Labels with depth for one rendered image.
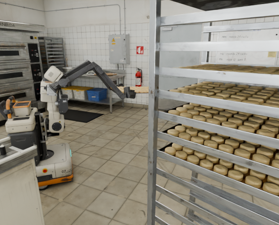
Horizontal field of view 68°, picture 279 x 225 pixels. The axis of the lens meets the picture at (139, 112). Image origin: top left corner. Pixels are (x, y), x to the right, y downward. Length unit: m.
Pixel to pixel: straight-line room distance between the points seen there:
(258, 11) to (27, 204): 1.53
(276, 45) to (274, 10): 0.09
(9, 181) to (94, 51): 4.95
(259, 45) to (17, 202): 1.46
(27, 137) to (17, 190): 0.99
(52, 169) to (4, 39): 3.19
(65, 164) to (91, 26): 4.30
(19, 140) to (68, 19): 4.68
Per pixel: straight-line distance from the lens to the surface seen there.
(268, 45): 0.68
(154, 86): 0.82
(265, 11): 0.69
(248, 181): 0.83
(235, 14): 0.71
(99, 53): 5.93
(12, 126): 2.39
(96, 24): 5.99
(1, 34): 5.00
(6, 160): 1.41
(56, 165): 2.52
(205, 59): 1.20
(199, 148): 0.81
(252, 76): 0.69
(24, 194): 1.55
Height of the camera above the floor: 1.49
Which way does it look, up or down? 17 degrees down
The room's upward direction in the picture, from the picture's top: straight up
